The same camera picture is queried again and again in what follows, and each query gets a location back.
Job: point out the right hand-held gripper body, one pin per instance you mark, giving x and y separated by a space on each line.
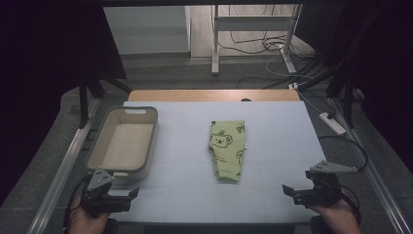
323 188

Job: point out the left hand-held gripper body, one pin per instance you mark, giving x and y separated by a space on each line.
97 195

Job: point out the grey storage basket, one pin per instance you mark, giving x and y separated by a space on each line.
125 143

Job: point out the green koala print pants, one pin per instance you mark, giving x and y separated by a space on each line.
227 149

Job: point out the person's left hand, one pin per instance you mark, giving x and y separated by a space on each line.
86 222

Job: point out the person's right hand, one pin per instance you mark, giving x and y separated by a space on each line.
341 217

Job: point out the white table mat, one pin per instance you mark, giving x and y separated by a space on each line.
259 195

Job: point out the white power strip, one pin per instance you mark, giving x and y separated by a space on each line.
331 123

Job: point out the black stand legs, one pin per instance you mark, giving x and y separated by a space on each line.
85 94
349 97

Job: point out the small white plug adapter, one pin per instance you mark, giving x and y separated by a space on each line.
293 86

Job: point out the wooden table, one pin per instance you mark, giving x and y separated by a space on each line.
201 95

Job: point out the white cabinet panel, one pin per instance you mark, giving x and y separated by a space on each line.
146 29

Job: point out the aluminium floor rail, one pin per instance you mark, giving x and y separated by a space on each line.
61 175
386 191

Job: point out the white metal stand frame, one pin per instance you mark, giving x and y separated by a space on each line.
216 42

